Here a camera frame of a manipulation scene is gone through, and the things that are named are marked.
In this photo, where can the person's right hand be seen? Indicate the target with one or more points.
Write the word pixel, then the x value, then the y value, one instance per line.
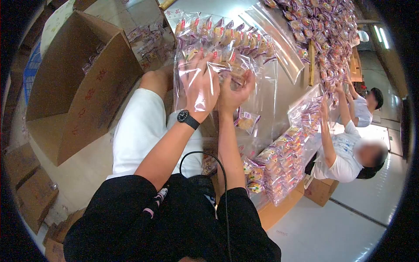
pixel 231 96

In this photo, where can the person's left hand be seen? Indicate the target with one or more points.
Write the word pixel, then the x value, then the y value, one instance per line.
pixel 200 93

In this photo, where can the person's left fingers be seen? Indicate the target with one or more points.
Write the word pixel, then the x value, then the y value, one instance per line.
pixel 199 67

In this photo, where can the person's right fingers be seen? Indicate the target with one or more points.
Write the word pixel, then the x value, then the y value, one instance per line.
pixel 247 83

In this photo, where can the person's right thumb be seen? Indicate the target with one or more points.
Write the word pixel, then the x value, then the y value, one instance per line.
pixel 224 84

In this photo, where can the large clear plastic bag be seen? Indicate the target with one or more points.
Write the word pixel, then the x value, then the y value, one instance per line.
pixel 262 85

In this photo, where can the single purple snack packet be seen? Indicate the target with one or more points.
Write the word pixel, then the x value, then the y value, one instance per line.
pixel 246 121
pixel 253 171
pixel 255 187

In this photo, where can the rows of purple snack packets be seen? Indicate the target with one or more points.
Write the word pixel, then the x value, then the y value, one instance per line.
pixel 229 37

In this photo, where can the heap of bagged snacks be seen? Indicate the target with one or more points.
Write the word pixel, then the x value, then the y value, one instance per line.
pixel 149 44

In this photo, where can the half-filled clear bag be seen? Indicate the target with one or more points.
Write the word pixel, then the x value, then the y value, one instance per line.
pixel 306 113

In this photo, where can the person's legs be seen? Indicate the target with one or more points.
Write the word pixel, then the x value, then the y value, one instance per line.
pixel 142 126

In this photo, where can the stack of filled clear bags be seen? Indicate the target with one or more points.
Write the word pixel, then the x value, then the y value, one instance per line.
pixel 284 160

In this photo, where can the pile of loose snack packets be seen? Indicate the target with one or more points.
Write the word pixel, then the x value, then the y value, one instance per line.
pixel 322 31

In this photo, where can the wooden rack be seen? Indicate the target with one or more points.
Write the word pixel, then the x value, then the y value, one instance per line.
pixel 355 67

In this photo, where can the small brown cardboard carton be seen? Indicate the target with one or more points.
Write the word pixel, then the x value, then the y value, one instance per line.
pixel 319 191

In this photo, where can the large open cardboard box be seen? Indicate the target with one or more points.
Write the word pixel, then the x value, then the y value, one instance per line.
pixel 68 68

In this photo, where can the ceiling lamp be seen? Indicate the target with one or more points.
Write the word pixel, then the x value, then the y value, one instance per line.
pixel 381 36

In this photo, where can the white printed sheet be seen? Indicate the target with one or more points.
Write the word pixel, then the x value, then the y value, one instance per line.
pixel 56 21

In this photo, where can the blue plastic crate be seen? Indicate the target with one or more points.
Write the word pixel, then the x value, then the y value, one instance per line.
pixel 31 70

